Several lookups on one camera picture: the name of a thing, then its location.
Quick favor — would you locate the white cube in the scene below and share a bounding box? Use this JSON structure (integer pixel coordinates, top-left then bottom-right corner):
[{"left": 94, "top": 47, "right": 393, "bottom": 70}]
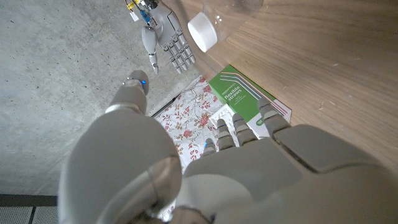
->
[{"left": 208, "top": 104, "right": 239, "bottom": 133}]

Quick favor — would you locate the green flexible straws box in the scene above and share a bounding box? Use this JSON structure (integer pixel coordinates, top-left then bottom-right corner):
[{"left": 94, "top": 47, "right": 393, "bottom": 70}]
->
[{"left": 207, "top": 64, "right": 292, "bottom": 139}]

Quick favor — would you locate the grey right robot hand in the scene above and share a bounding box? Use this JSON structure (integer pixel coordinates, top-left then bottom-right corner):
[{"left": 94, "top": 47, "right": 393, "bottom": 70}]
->
[{"left": 141, "top": 0, "right": 196, "bottom": 75}]

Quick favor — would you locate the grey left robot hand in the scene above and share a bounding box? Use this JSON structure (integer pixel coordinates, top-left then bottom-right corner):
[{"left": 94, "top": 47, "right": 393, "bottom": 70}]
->
[{"left": 57, "top": 70, "right": 398, "bottom": 224}]

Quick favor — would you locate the clear white-capped medicine bottle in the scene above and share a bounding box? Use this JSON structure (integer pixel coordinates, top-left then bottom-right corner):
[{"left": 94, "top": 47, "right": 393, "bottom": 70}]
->
[{"left": 187, "top": 0, "right": 264, "bottom": 53}]

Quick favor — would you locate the floral backdrop cloth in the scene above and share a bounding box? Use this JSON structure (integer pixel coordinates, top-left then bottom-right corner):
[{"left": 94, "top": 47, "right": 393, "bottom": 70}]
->
[{"left": 154, "top": 75, "right": 231, "bottom": 222}]

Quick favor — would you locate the black backdrop stand pole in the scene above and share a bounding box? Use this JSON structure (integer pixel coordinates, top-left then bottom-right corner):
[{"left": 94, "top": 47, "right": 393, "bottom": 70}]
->
[{"left": 150, "top": 96, "right": 181, "bottom": 118}]

